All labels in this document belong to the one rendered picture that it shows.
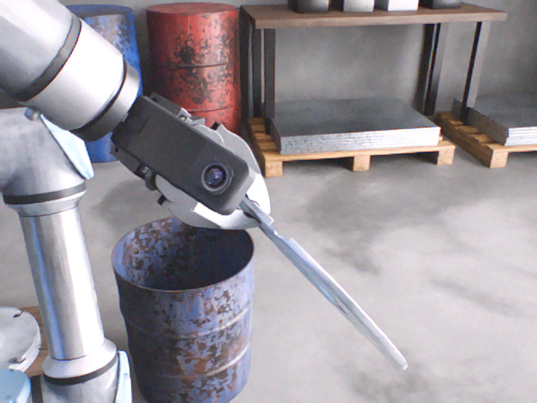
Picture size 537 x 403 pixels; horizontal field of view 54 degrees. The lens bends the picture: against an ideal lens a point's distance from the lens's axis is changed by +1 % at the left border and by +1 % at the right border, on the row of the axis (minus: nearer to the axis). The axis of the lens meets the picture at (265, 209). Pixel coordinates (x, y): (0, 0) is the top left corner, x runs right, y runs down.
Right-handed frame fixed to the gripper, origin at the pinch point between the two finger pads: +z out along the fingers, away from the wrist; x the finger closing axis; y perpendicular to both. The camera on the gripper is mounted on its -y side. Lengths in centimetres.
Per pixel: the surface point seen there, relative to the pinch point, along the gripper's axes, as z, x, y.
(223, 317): 70, 29, 62
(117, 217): 107, 43, 199
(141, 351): 65, 52, 76
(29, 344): 35, 60, 78
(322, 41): 202, -135, 270
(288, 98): 215, -90, 280
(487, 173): 253, -105, 126
